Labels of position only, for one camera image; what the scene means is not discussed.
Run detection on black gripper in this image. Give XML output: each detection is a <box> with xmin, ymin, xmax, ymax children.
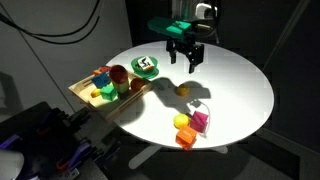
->
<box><xmin>166</xmin><ymin>35</ymin><xmax>204</xmax><ymax>74</ymax></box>

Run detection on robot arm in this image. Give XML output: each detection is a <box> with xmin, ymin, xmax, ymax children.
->
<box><xmin>166</xmin><ymin>0</ymin><xmax>219</xmax><ymax>74</ymax></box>

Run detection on grey rounded robot base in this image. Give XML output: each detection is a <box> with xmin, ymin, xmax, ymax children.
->
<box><xmin>0</xmin><ymin>149</ymin><xmax>24</xmax><ymax>180</ymax></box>

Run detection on orange fruit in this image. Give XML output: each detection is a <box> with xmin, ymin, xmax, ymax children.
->
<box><xmin>130</xmin><ymin>78</ymin><xmax>145</xmax><ymax>91</ymax></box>

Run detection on wooden crate tray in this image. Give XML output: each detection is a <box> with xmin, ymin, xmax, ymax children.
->
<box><xmin>69</xmin><ymin>75</ymin><xmax>153</xmax><ymax>120</ymax></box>

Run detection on white black patterned cube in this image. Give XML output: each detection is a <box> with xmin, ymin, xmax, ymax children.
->
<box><xmin>137</xmin><ymin>56</ymin><xmax>154</xmax><ymax>71</ymax></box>

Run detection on green bowl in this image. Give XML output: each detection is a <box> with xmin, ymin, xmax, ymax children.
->
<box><xmin>131</xmin><ymin>56</ymin><xmax>159</xmax><ymax>79</ymax></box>

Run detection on magenta cube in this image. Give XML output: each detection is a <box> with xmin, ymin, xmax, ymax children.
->
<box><xmin>190</xmin><ymin>111</ymin><xmax>208</xmax><ymax>133</ymax></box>

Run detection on red apple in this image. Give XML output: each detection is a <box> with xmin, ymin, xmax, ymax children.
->
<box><xmin>109</xmin><ymin>65</ymin><xmax>128</xmax><ymax>84</ymax></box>

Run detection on yellow-green block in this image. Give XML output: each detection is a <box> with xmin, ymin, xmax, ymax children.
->
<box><xmin>113</xmin><ymin>81</ymin><xmax>129</xmax><ymax>93</ymax></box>

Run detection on red orange small toy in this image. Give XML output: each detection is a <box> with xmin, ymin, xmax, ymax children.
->
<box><xmin>93</xmin><ymin>66</ymin><xmax>111</xmax><ymax>75</ymax></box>

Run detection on orange cube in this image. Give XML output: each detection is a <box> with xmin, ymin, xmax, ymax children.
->
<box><xmin>176</xmin><ymin>126</ymin><xmax>197</xmax><ymax>150</ymax></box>

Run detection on green cube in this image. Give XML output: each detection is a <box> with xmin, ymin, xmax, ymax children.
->
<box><xmin>100</xmin><ymin>85</ymin><xmax>117</xmax><ymax>101</ymax></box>

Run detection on blue cube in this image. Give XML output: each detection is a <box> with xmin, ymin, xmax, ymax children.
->
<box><xmin>92</xmin><ymin>73</ymin><xmax>110</xmax><ymax>89</ymax></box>

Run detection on yellow banana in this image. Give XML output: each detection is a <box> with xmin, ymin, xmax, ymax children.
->
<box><xmin>90</xmin><ymin>89</ymin><xmax>101</xmax><ymax>98</ymax></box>

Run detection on purple orange clamp front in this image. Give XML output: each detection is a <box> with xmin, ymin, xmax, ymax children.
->
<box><xmin>56</xmin><ymin>141</ymin><xmax>93</xmax><ymax>171</ymax></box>

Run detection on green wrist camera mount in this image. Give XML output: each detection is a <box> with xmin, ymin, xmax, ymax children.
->
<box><xmin>148</xmin><ymin>17</ymin><xmax>191</xmax><ymax>39</ymax></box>

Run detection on black hanging cables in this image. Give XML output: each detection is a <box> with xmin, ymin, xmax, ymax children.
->
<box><xmin>0</xmin><ymin>0</ymin><xmax>103</xmax><ymax>45</ymax></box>

